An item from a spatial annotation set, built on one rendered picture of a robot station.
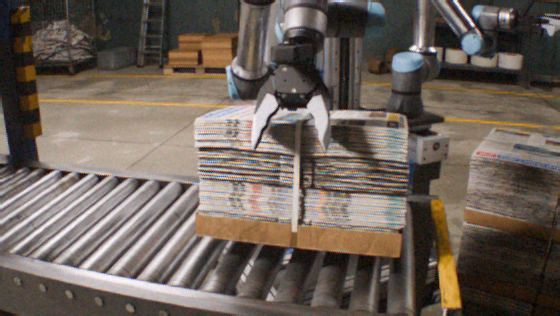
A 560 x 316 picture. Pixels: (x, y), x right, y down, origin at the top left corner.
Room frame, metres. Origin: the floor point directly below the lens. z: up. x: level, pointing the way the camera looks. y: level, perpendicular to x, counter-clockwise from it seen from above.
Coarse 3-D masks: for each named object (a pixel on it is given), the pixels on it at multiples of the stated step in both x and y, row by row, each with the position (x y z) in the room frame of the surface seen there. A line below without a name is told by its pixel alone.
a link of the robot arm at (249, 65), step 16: (240, 0) 1.37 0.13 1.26; (256, 0) 1.35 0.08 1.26; (272, 0) 1.37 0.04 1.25; (240, 16) 1.45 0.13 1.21; (256, 16) 1.40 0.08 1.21; (240, 32) 1.46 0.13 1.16; (256, 32) 1.43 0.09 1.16; (240, 48) 1.48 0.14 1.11; (256, 48) 1.46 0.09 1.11; (240, 64) 1.51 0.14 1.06; (256, 64) 1.50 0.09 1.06; (240, 80) 1.52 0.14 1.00; (256, 80) 1.52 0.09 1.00; (240, 96) 1.54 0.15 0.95; (256, 96) 1.56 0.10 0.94
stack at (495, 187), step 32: (480, 160) 1.32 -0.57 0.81; (512, 160) 1.27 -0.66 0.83; (544, 160) 1.27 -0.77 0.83; (480, 192) 1.31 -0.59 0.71; (512, 192) 1.26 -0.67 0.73; (544, 192) 1.20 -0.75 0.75; (544, 224) 1.20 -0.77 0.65; (480, 256) 1.29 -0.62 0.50; (512, 256) 1.24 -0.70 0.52; (544, 256) 1.18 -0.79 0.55; (544, 288) 1.17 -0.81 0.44
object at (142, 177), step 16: (0, 160) 1.35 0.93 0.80; (16, 160) 1.35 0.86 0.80; (32, 160) 1.35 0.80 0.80; (64, 176) 1.27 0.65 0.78; (128, 176) 1.23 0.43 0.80; (144, 176) 1.23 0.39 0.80; (160, 176) 1.23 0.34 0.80; (176, 176) 1.23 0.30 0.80; (192, 176) 1.23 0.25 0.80; (416, 208) 1.06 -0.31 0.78; (416, 224) 1.06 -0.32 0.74; (432, 224) 1.05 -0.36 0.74; (416, 240) 1.06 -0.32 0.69; (432, 240) 1.05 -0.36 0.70
